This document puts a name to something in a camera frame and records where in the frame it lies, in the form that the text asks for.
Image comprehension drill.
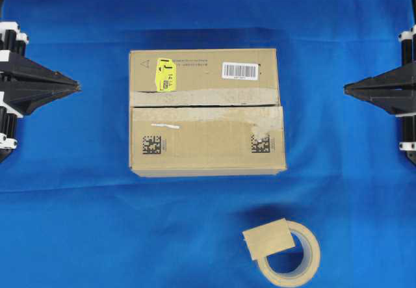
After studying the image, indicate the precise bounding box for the brown cardboard box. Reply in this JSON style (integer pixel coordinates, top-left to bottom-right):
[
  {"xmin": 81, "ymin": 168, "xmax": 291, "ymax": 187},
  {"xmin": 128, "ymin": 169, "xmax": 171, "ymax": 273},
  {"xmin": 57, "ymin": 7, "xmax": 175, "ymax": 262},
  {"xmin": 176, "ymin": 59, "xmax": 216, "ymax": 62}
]
[{"xmin": 129, "ymin": 48, "xmax": 287, "ymax": 177}]

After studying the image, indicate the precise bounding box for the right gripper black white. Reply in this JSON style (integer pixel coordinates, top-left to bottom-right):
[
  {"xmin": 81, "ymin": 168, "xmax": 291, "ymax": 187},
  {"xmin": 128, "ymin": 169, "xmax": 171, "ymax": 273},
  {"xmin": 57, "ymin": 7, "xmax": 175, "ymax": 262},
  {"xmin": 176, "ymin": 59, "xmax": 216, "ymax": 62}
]
[{"xmin": 343, "ymin": 25, "xmax": 416, "ymax": 164}]

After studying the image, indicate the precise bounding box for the beige packing tape roll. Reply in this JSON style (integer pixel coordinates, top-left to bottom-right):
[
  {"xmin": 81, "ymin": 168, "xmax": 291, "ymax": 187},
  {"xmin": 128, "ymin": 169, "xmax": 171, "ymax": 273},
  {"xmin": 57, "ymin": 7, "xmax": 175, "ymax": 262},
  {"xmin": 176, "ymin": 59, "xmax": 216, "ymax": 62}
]
[{"xmin": 242, "ymin": 218, "xmax": 321, "ymax": 287}]

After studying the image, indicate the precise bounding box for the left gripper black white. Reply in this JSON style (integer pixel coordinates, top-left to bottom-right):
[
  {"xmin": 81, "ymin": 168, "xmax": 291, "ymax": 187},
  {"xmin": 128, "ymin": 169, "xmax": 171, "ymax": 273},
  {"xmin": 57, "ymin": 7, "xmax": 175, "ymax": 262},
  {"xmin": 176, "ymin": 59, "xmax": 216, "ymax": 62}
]
[{"xmin": 1, "ymin": 21, "xmax": 81, "ymax": 162}]

